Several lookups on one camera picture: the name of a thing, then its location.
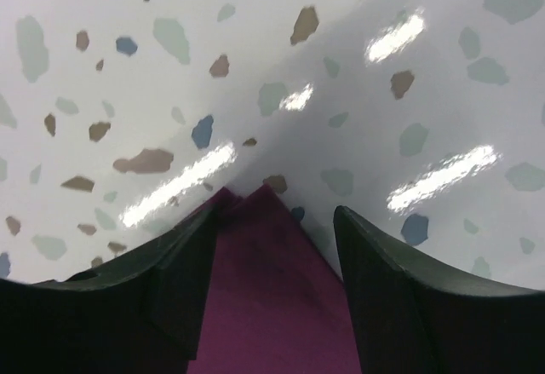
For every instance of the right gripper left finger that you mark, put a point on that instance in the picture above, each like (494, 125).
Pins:
(141, 312)

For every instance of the purple surgical wrap cloth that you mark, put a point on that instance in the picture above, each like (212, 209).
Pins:
(274, 303)

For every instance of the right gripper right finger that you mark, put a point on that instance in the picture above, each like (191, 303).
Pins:
(414, 314)

